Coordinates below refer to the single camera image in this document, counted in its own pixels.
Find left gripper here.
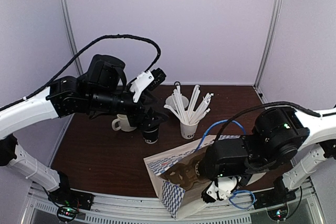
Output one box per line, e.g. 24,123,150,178
87,88,170,132

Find checkered paper takeout bag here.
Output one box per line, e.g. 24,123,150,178
144,128,264,220

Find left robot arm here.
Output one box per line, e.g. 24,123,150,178
1,54,167,205

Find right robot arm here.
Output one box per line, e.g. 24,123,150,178
196,102,335,204

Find white ceramic bowl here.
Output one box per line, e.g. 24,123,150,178
165,95,189,111

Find cream ribbed ceramic mug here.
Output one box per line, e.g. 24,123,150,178
111,114,137,132

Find white cup of straws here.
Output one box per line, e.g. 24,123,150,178
164,81,214,140

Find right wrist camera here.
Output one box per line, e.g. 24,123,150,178
198,138,248,180

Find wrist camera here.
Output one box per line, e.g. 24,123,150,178
198,138,248,180
86,54,127,92

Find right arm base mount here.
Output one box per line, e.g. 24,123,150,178
253,176,297,221

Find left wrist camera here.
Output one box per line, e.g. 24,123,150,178
86,54,127,92

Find aluminium front rail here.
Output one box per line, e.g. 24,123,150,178
19,180,325,223

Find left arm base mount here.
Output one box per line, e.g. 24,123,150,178
45,190,94,223

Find right aluminium corner post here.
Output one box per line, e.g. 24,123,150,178
254,0,283,90

